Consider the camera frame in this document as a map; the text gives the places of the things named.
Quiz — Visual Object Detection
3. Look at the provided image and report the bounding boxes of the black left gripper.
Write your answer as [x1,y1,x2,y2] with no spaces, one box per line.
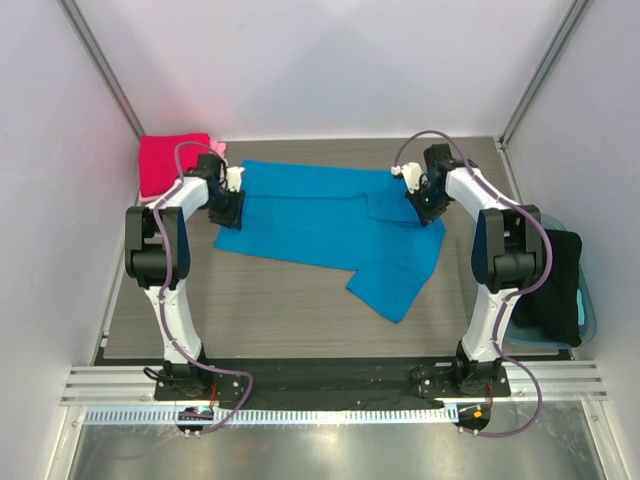
[204,185,245,231]

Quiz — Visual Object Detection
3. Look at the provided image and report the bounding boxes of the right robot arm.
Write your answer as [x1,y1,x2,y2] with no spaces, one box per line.
[393,144,546,398]

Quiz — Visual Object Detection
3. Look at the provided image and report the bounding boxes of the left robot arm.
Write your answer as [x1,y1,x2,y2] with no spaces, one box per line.
[125,142,245,400]

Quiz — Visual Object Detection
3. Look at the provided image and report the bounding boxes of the folded pink t-shirt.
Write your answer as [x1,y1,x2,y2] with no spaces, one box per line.
[138,141,226,203]

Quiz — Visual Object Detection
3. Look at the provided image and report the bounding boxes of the folded red t-shirt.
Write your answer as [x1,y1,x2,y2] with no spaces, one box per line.
[138,133,210,202]

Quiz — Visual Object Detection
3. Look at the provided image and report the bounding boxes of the teal plastic bin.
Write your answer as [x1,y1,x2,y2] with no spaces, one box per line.
[505,215,596,350]

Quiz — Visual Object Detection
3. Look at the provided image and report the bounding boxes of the black t-shirt in bin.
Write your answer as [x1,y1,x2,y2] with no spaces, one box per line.
[505,229,583,347]

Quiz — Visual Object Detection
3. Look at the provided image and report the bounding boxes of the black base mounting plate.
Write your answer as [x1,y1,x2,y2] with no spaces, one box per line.
[143,357,511,430]

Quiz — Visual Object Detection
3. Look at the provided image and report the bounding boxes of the light blue t-shirt in bin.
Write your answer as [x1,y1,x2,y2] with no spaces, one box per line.
[576,288,589,327]

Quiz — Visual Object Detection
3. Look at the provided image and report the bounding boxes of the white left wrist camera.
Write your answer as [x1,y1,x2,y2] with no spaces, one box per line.
[221,167,246,193]

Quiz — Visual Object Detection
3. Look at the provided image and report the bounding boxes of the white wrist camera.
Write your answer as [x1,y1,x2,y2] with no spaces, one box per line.
[390,162,424,194]
[221,167,246,193]

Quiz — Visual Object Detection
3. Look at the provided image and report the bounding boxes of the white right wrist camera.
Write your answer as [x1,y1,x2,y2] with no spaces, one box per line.
[390,162,424,194]

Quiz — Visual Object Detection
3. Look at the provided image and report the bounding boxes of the aluminium front rail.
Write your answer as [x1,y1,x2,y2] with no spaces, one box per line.
[60,360,608,406]

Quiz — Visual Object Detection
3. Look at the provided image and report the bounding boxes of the white slotted cable duct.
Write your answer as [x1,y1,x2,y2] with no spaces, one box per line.
[84,405,458,428]

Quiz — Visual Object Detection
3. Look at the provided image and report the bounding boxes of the aluminium frame post left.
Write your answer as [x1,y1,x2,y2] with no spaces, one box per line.
[57,0,145,139]

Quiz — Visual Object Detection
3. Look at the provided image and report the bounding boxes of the aluminium frame post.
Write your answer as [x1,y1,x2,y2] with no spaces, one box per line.
[498,0,592,149]
[57,0,145,139]

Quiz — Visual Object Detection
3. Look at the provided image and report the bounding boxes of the aluminium frame post right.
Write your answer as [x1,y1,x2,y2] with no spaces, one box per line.
[498,0,592,149]

